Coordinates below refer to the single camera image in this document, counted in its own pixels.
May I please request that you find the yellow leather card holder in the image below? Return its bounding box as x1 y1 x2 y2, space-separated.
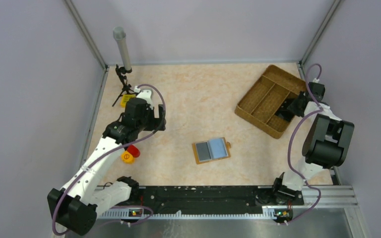
192 137 231 165

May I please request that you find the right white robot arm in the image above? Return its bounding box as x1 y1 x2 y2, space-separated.
271 79 355 204

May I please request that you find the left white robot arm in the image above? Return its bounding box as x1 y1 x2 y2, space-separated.
47 94 166 236

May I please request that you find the loose black card in tray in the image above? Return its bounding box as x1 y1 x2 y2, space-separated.
275 110 294 122

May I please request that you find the yellow toy brick block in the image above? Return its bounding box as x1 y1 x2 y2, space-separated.
120 94 136 108

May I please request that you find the woven brown divided tray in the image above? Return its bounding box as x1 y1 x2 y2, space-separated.
235 64 306 139

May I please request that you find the red yellow button toy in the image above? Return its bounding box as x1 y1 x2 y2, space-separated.
120 145 140 164

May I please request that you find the small black tripod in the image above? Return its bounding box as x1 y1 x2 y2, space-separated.
112 64 137 107

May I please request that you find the grey cylinder on tripod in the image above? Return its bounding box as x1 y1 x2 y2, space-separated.
113 26 132 73

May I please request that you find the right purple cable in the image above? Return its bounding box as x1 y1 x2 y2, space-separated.
287 63 323 226

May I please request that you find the purple cable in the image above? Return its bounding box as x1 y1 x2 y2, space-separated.
287 63 323 226
51 83 167 237

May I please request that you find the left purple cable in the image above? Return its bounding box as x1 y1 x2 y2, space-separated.
51 83 167 237

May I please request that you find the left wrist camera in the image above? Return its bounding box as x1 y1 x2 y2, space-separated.
133 86 152 101

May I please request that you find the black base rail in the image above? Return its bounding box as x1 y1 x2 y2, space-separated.
120 185 304 215

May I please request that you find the grey slotted cable duct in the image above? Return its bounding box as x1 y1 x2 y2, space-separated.
99 209 276 220

